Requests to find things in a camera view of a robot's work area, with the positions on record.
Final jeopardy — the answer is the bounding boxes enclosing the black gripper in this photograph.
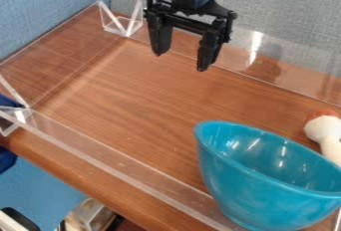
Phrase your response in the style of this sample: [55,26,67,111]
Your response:
[144,0,237,72]

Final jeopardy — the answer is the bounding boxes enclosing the white and orange toy mushroom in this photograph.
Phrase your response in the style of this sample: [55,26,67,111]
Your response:
[304,110,341,167]

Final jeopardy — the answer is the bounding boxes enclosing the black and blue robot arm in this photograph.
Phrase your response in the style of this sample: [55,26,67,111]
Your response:
[144,0,237,72]

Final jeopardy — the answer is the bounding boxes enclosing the blue plastic bowl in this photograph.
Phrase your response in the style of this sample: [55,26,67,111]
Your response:
[193,120,341,231]

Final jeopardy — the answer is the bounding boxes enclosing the clear acrylic table barrier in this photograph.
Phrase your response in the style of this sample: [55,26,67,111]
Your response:
[0,3,341,231]

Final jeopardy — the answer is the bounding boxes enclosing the dark blue object at left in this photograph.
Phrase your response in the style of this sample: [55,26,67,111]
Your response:
[0,94,23,174]

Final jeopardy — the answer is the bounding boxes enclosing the black and white wheel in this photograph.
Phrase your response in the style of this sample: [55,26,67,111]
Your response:
[0,207,40,231]

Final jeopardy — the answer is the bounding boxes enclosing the clear acrylic corner bracket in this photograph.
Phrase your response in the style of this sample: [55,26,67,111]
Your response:
[98,0,144,38]

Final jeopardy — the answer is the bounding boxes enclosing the clear acrylic left bracket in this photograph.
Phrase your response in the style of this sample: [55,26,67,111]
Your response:
[0,75,32,136]

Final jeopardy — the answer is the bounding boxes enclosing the metal frame under table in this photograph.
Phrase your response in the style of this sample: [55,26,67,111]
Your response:
[55,197,118,231]

